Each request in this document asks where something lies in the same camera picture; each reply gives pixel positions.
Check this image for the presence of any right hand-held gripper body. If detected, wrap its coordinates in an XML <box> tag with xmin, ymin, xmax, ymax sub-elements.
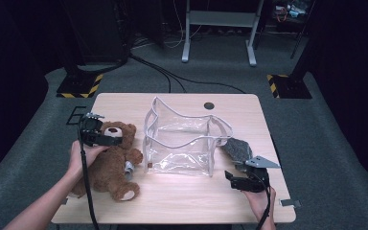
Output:
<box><xmin>244</xmin><ymin>155</ymin><xmax>282</xmax><ymax>194</ymax></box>

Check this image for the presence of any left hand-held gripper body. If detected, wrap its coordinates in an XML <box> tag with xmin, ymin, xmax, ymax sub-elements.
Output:
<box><xmin>78</xmin><ymin>112</ymin><xmax>106</xmax><ymax>148</ymax></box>

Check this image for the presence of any brown teddy bear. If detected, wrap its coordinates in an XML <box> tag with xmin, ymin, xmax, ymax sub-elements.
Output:
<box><xmin>70</xmin><ymin>121</ymin><xmax>144</xmax><ymax>202</ymax></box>

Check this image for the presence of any grey towel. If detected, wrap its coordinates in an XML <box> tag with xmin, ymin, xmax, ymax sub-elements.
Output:
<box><xmin>219</xmin><ymin>137</ymin><xmax>254</xmax><ymax>167</ymax></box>

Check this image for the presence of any clear plastic bag white trim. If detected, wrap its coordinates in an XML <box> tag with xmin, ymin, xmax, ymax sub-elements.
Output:
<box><xmin>142</xmin><ymin>96</ymin><xmax>234</xmax><ymax>177</ymax></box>

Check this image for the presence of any person's right hand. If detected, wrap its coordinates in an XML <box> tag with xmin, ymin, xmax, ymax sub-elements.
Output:
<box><xmin>241</xmin><ymin>186</ymin><xmax>277</xmax><ymax>223</ymax></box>

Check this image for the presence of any person's left hand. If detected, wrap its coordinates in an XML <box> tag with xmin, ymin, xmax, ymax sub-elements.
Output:
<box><xmin>67</xmin><ymin>139</ymin><xmax>110</xmax><ymax>175</ymax></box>

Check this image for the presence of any grey tape strip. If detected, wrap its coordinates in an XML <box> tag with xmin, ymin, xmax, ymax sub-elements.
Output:
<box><xmin>279</xmin><ymin>198</ymin><xmax>302</xmax><ymax>209</ymax></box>

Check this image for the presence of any black stand base striped edge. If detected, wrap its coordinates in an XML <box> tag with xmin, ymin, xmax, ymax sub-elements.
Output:
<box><xmin>266</xmin><ymin>41</ymin><xmax>314</xmax><ymax>100</ymax></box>
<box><xmin>56</xmin><ymin>74</ymin><xmax>104</xmax><ymax>99</ymax></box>

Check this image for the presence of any dark cabinet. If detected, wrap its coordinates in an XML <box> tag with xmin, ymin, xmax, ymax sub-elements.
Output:
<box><xmin>61</xmin><ymin>0</ymin><xmax>132</xmax><ymax>65</ymax></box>

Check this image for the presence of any dark cart with electronics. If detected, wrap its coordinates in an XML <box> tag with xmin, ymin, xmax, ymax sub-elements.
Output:
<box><xmin>269</xmin><ymin>0</ymin><xmax>315</xmax><ymax>33</ymax></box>

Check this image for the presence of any right hand-held gripper black cable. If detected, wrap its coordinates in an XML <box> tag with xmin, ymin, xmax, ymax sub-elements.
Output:
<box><xmin>255</xmin><ymin>172</ymin><xmax>272</xmax><ymax>230</ymax></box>

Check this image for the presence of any hand-held gripper black cable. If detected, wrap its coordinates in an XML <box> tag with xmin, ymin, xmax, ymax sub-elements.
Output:
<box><xmin>255</xmin><ymin>172</ymin><xmax>272</xmax><ymax>230</ymax></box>
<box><xmin>77</xmin><ymin>119</ymin><xmax>101</xmax><ymax>230</ymax></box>

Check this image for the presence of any left hand-held gripper black cable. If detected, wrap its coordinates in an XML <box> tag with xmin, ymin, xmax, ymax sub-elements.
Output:
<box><xmin>77</xmin><ymin>119</ymin><xmax>101</xmax><ymax>230</ymax></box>

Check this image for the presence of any black floor cable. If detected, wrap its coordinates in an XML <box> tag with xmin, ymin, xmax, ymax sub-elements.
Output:
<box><xmin>128</xmin><ymin>54</ymin><xmax>247</xmax><ymax>95</ymax></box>
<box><xmin>130</xmin><ymin>56</ymin><xmax>188</xmax><ymax>94</ymax></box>

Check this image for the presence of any white floor cable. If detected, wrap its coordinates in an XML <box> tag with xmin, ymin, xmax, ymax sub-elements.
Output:
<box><xmin>164</xmin><ymin>0</ymin><xmax>202</xmax><ymax>50</ymax></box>

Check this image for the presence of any white metal desk frame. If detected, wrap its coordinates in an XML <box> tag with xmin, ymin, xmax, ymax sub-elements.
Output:
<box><xmin>181</xmin><ymin>0</ymin><xmax>265</xmax><ymax>67</ymax></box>

